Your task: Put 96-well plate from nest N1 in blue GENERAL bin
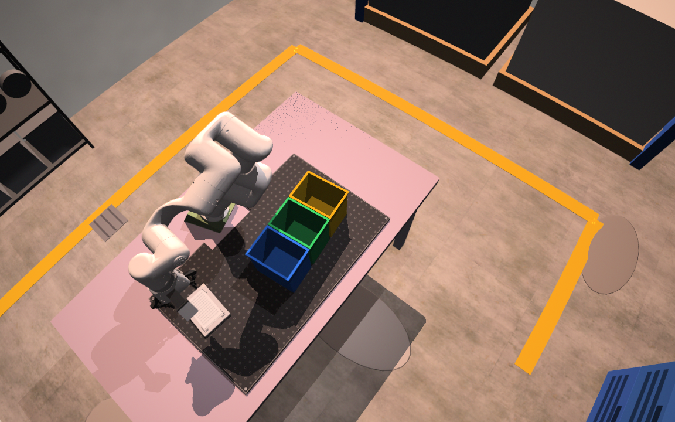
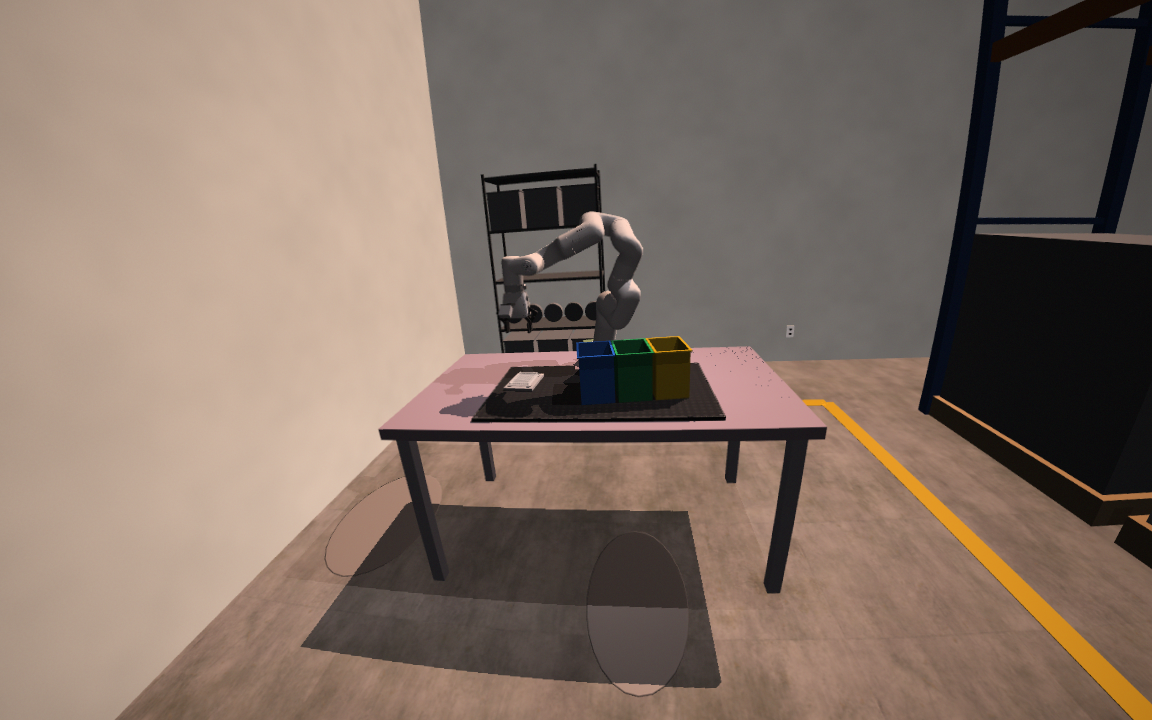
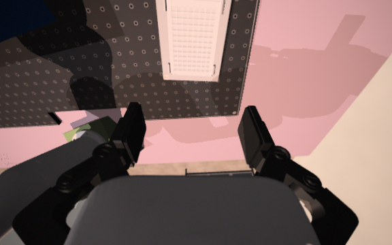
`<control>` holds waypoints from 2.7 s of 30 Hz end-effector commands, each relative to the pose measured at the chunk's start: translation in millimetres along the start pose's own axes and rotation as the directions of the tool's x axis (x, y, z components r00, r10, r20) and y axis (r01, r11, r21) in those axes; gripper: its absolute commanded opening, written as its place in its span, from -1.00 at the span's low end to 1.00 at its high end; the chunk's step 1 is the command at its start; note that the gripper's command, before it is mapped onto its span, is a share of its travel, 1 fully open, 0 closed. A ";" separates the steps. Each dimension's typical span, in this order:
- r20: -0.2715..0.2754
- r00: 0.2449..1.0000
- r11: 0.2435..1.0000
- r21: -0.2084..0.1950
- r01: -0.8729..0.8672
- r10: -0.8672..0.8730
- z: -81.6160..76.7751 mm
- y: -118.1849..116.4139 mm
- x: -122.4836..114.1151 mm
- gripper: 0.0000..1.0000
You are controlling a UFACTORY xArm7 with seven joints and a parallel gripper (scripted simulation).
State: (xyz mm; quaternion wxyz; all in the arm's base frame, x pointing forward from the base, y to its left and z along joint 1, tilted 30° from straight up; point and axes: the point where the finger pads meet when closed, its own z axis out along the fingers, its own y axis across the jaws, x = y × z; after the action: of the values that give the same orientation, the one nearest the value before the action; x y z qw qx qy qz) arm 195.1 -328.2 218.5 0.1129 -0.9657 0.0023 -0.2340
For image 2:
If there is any green bin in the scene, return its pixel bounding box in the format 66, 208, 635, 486
611, 338, 654, 403

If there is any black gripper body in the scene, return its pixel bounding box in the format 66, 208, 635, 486
503, 291, 530, 319

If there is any orange open-top bin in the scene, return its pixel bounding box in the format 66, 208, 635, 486
646, 336, 694, 400

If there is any blue open bin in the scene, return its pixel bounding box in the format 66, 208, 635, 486
576, 341, 615, 406

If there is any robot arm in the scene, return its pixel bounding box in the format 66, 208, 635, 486
501, 212, 643, 342

